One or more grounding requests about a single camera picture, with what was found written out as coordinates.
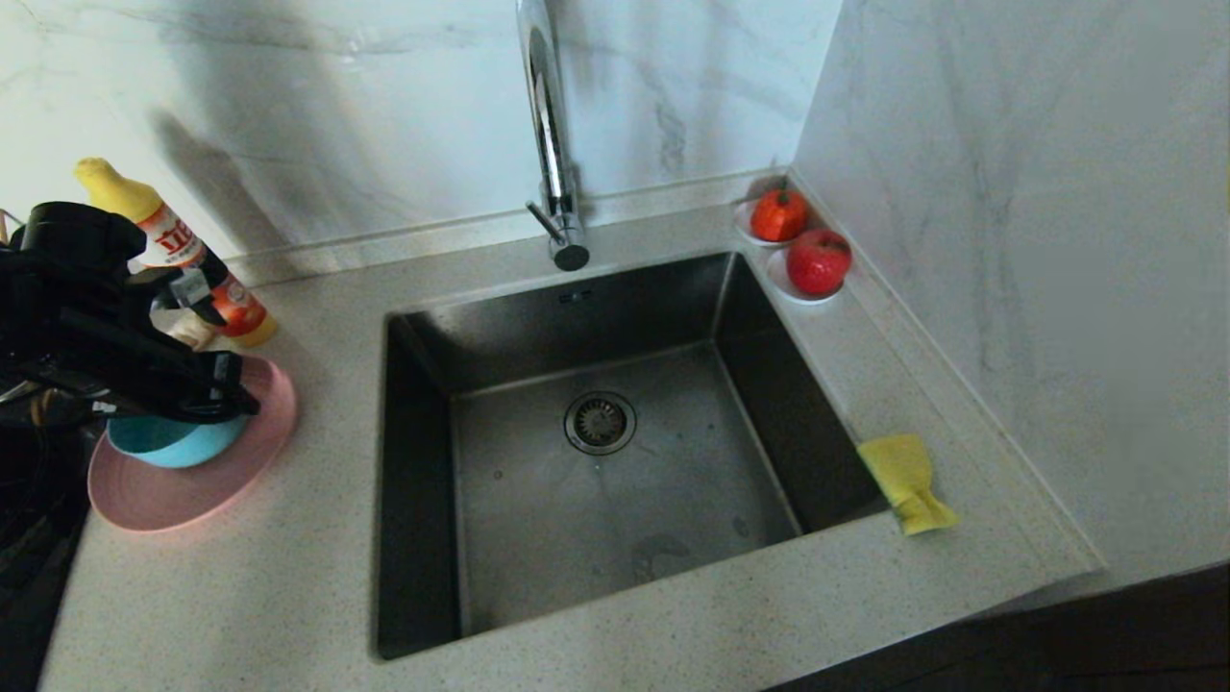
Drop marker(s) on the orange-red tomato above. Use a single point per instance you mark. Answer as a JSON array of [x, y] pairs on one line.
[[778, 216]]

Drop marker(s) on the teal bowl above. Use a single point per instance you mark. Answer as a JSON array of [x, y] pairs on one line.
[[178, 444]]

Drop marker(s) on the red apple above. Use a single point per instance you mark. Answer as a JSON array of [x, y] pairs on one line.
[[819, 261]]

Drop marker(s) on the yellow-capped orange dish soap bottle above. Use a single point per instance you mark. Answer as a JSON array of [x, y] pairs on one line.
[[173, 240]]

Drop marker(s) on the small white dish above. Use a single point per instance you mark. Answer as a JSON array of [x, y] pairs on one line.
[[741, 227], [779, 284]]

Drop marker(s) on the crumpled white tissue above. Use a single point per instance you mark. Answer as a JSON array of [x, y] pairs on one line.
[[192, 332]]

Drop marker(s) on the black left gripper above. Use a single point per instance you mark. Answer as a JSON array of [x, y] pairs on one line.
[[96, 327]]

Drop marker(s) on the yellow sponge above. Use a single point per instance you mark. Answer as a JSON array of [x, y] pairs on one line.
[[903, 471]]

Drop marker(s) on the chrome kitchen faucet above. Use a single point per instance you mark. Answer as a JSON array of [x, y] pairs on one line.
[[555, 144]]

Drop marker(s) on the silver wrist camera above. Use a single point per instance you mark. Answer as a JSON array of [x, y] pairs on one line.
[[187, 288]]

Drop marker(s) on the round metal drain strainer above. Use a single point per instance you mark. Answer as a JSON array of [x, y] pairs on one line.
[[601, 423]]

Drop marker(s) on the black cooktop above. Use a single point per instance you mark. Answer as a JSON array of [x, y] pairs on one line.
[[38, 577]]

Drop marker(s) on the pink plate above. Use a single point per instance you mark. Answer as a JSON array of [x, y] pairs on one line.
[[211, 490]]

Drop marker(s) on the stainless steel sink basin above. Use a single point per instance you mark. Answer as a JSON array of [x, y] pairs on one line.
[[625, 538]]

